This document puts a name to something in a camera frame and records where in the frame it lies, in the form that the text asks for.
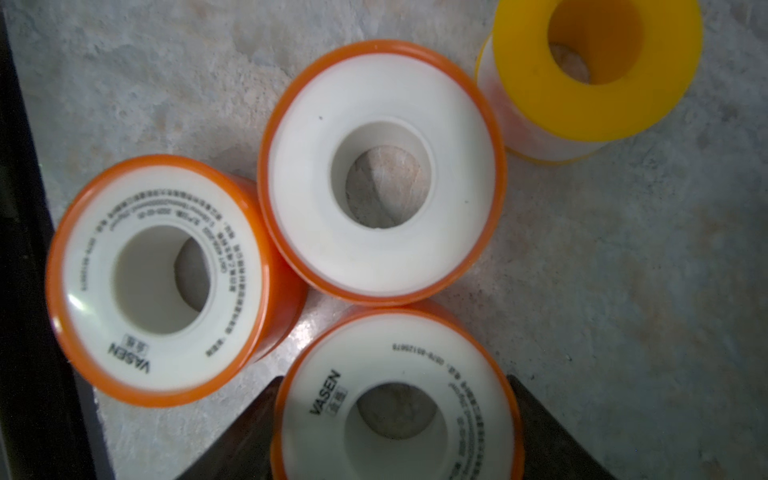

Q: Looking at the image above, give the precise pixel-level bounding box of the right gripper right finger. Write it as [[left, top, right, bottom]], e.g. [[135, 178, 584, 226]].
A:
[[507, 375, 616, 480]]

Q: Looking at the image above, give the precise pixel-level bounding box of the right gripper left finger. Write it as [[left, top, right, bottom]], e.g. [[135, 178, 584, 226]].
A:
[[178, 376, 284, 479]]

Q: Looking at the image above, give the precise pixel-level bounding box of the orange tape roll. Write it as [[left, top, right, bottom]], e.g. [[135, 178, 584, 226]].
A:
[[270, 300, 525, 479], [46, 154, 308, 408]]

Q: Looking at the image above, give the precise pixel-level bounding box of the orange tape roll front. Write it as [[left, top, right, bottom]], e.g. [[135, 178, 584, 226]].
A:
[[46, 154, 308, 408]]

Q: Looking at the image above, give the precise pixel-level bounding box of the orange tape roll plain white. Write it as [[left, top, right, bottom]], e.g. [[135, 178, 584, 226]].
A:
[[258, 39, 507, 306]]

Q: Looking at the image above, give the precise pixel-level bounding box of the yellow tape roll front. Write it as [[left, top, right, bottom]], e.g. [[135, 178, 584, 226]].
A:
[[475, 1, 703, 162]]

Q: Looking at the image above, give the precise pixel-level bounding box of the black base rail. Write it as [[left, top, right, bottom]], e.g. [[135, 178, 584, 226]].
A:
[[1, 28, 114, 479]]

